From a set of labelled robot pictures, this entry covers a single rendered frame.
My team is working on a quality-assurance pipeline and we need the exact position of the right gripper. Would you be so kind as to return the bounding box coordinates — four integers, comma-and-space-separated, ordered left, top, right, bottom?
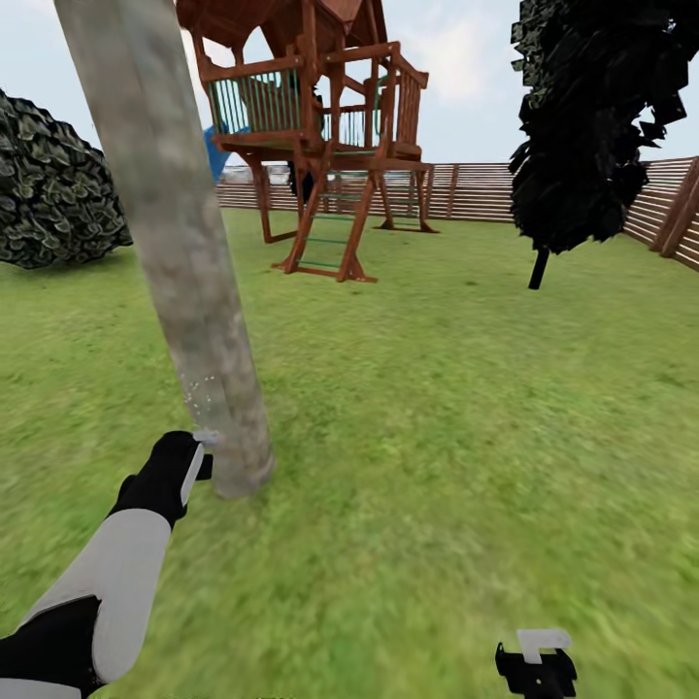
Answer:
495, 643, 578, 699

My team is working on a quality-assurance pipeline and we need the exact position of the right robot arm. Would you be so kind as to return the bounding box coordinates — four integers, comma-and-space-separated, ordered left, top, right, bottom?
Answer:
495, 628, 578, 699

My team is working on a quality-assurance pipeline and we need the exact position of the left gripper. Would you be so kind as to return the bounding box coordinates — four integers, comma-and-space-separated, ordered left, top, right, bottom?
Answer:
196, 454, 214, 481

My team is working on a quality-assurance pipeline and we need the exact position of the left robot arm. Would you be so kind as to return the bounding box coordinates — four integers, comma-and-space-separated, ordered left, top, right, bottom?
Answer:
0, 431, 224, 699

